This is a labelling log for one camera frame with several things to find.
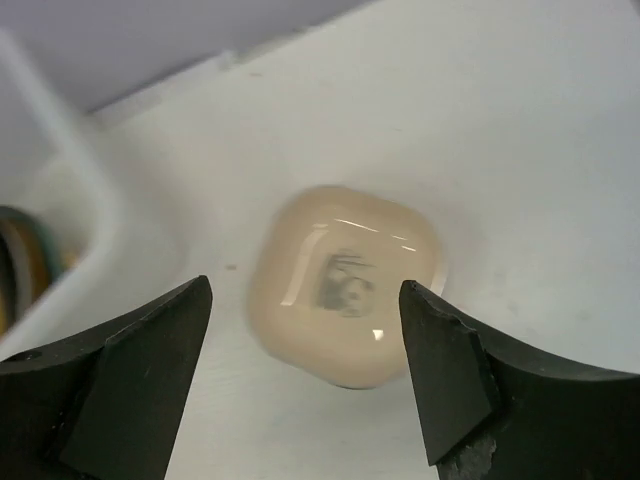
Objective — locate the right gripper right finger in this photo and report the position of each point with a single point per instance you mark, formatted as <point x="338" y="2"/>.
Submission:
<point x="493" y="407"/>

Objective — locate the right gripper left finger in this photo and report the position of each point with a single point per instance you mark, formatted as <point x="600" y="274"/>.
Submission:
<point x="105" y="403"/>

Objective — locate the brown petal pattern plate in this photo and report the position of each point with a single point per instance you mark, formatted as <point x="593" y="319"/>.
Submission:
<point x="15" y="270"/>

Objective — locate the white plastic bin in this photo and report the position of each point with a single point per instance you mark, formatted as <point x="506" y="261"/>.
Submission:
<point x="51" y="169"/>

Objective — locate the cream square dish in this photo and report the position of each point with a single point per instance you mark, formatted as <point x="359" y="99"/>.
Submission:
<point x="324" y="296"/>

